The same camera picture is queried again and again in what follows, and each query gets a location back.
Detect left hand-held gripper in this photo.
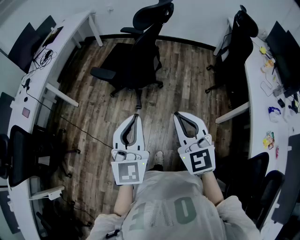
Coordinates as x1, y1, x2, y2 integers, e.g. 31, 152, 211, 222
110, 114, 150, 186

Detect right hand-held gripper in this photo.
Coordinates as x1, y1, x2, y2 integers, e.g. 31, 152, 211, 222
173, 112, 217, 176

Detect black mesh office chair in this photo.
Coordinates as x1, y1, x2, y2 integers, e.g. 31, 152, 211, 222
90, 0, 175, 110

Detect person's left forearm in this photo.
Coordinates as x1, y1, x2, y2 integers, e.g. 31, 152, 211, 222
114, 184, 135, 217

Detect person's right forearm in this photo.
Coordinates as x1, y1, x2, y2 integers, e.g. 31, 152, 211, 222
201, 172, 225, 207

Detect person's left shoe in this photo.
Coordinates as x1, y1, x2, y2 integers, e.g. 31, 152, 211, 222
154, 150, 165, 166

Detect person's light grey shirt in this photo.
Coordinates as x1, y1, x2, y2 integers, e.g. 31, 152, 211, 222
86, 170, 261, 240

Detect colourful snack packets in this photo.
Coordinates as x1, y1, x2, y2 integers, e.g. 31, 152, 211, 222
262, 131, 276, 151

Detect blue and white pack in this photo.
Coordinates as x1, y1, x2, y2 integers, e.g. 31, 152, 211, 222
268, 106, 282, 123

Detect dark monitor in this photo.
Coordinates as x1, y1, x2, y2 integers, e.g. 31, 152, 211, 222
273, 133, 300, 225

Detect black tablet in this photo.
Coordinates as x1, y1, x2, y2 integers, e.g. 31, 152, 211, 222
41, 26, 64, 48

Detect large curved black monitor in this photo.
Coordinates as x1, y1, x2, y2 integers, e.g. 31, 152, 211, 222
8, 22, 42, 74

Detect long black cable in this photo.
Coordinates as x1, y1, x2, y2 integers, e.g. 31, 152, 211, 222
26, 92, 113, 149

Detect black chair with grey frame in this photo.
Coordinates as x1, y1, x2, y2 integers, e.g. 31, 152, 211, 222
205, 4, 260, 110

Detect black strap buckle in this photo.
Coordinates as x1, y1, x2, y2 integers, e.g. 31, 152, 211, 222
105, 229, 121, 240

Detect tangled black cable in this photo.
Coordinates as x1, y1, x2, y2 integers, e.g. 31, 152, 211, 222
33, 48, 58, 71

